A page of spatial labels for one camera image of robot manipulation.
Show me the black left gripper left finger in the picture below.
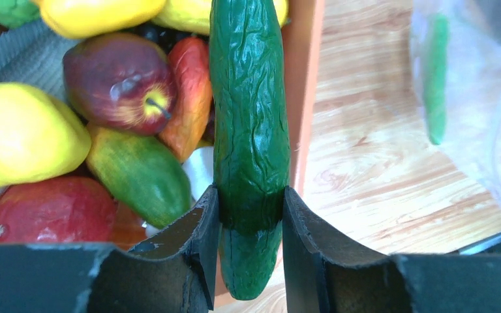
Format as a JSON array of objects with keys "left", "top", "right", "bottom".
[{"left": 0, "top": 186, "right": 220, "bottom": 312}]

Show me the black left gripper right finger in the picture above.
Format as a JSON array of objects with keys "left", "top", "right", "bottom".
[{"left": 282, "top": 187, "right": 501, "bottom": 312}]

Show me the dark green cucumber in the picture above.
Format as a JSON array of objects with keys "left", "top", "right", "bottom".
[{"left": 209, "top": 1, "right": 290, "bottom": 301}]

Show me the light green pepper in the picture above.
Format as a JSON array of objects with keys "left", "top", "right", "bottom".
[{"left": 422, "top": 13, "right": 449, "bottom": 145}]

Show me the clear zip top bag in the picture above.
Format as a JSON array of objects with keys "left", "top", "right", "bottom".
[{"left": 409, "top": 0, "right": 501, "bottom": 208}]

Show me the green mango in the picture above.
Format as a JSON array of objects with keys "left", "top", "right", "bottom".
[{"left": 86, "top": 123, "right": 192, "bottom": 229}]

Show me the dark red apple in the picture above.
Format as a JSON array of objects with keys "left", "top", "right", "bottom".
[{"left": 63, "top": 32, "right": 177, "bottom": 136}]

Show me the yellow pear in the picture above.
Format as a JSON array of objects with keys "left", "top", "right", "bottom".
[{"left": 0, "top": 82, "right": 91, "bottom": 188}]

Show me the orange red mango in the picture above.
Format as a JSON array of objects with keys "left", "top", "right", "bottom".
[{"left": 159, "top": 37, "right": 213, "bottom": 163}]

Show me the yellow corn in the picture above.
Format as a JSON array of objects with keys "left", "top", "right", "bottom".
[{"left": 152, "top": 1, "right": 289, "bottom": 38}]

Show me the orange plastic basket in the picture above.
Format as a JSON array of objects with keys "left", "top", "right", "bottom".
[{"left": 0, "top": 0, "right": 326, "bottom": 310}]

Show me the yellow bell pepper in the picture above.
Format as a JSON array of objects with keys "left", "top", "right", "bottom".
[{"left": 34, "top": 0, "right": 166, "bottom": 39}]

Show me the green lime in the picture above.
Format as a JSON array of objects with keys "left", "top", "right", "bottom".
[{"left": 0, "top": 0, "right": 40, "bottom": 29}]

